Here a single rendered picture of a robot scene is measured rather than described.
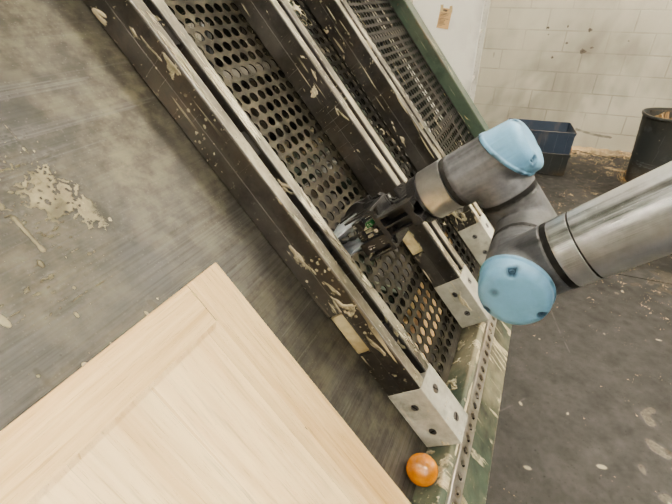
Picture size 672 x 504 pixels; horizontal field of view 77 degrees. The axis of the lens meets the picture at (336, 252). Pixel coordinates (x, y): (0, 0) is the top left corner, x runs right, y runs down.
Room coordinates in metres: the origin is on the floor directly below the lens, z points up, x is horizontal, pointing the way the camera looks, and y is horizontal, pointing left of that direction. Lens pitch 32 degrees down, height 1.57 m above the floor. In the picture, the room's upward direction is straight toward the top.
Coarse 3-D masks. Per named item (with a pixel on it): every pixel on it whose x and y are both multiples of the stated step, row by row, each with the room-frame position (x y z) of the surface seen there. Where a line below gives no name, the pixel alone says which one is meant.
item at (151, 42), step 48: (96, 0) 0.67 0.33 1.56; (144, 0) 0.69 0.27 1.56; (144, 48) 0.64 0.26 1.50; (192, 48) 0.67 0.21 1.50; (192, 96) 0.61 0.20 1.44; (240, 144) 0.59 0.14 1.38; (240, 192) 0.59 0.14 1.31; (288, 192) 0.60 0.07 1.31; (288, 240) 0.56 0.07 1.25; (336, 240) 0.58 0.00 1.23; (336, 288) 0.52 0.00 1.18; (384, 336) 0.49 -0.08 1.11; (384, 384) 0.49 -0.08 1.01; (432, 384) 0.48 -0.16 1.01; (432, 432) 0.45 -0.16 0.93
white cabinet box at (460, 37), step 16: (416, 0) 4.16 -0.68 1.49; (432, 0) 4.10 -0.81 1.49; (448, 0) 4.05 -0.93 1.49; (464, 0) 4.01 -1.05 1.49; (480, 0) 3.96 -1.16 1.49; (432, 16) 4.10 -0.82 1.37; (448, 16) 4.05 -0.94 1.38; (464, 16) 4.00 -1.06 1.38; (480, 16) 3.95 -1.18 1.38; (432, 32) 4.09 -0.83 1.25; (448, 32) 4.04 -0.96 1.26; (464, 32) 3.99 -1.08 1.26; (480, 32) 4.24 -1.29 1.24; (448, 48) 4.04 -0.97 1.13; (464, 48) 3.99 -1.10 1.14; (480, 48) 4.49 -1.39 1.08; (464, 64) 3.98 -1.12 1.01; (416, 80) 4.13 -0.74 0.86; (464, 80) 3.97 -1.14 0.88
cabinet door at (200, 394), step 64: (192, 320) 0.38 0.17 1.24; (256, 320) 0.43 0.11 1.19; (64, 384) 0.26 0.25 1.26; (128, 384) 0.29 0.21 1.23; (192, 384) 0.32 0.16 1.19; (256, 384) 0.36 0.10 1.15; (0, 448) 0.21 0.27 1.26; (64, 448) 0.22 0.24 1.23; (128, 448) 0.25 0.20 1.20; (192, 448) 0.27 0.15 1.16; (256, 448) 0.30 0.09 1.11; (320, 448) 0.34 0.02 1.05
